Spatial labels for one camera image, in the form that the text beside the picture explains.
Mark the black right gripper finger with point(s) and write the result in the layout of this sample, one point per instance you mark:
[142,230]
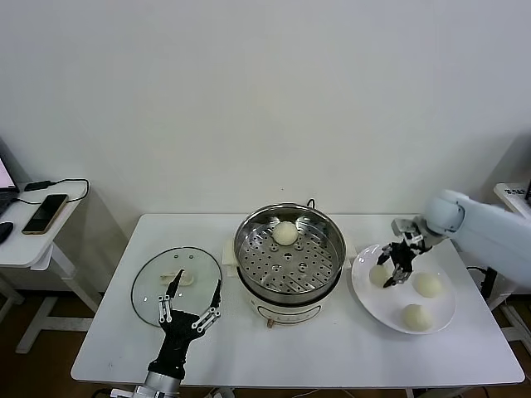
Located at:
[386,253]
[398,275]

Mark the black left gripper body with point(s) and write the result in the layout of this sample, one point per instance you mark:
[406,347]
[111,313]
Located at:
[176,338]

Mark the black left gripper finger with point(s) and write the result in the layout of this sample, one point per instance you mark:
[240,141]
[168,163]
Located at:
[207,317]
[166,307]

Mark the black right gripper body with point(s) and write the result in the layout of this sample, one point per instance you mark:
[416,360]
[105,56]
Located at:
[406,255]

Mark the white steamed baozi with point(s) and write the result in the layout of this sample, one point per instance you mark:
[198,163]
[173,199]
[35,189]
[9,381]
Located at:
[417,317]
[428,285]
[285,233]
[376,277]

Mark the round glass pot lid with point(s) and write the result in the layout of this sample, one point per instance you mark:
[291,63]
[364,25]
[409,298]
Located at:
[157,265]

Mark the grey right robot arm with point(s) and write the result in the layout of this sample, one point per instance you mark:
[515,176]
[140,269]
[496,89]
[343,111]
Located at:
[481,232]

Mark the perforated steel steamer basket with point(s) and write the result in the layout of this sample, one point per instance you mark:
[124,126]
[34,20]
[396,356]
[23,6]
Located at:
[290,269]

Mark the large white plate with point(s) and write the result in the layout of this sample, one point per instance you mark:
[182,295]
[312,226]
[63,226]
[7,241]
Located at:
[373,302]

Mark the white electric cooker base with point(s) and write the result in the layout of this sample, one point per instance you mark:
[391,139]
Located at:
[286,311]

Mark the white side table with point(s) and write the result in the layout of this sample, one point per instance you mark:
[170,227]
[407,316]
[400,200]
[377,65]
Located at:
[508,292]
[25,248]

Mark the black smartphone gold edge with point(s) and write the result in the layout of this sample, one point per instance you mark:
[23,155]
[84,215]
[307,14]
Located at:
[45,213]

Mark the black computer mouse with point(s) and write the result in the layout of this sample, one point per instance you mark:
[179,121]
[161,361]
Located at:
[5,232]

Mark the dark laptop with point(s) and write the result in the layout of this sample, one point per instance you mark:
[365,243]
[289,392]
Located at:
[8,195]

